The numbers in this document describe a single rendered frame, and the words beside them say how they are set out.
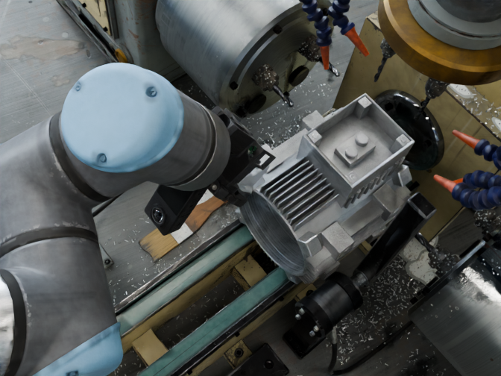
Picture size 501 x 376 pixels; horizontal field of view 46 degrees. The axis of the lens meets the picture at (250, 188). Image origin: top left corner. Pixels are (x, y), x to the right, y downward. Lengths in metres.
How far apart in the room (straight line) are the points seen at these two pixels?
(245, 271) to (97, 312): 0.56
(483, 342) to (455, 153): 0.30
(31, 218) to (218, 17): 0.51
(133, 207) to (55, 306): 0.66
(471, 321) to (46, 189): 0.54
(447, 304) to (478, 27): 0.35
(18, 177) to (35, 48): 0.84
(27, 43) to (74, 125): 0.88
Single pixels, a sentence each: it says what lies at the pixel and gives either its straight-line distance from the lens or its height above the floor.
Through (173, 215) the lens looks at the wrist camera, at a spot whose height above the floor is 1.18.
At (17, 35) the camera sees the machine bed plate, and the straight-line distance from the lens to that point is 1.39.
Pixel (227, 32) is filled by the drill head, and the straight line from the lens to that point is 0.92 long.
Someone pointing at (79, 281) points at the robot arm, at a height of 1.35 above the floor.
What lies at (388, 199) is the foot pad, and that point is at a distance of 0.87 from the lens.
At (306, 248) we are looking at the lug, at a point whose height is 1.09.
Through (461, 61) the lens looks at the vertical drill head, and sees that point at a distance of 0.69.
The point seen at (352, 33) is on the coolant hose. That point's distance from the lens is 0.87.
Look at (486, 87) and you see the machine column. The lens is 1.04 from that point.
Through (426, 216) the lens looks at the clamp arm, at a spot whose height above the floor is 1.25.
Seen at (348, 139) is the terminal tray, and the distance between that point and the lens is 0.84.
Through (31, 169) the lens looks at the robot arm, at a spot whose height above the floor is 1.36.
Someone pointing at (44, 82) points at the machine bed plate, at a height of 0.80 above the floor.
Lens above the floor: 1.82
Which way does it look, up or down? 63 degrees down
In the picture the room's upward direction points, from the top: 11 degrees clockwise
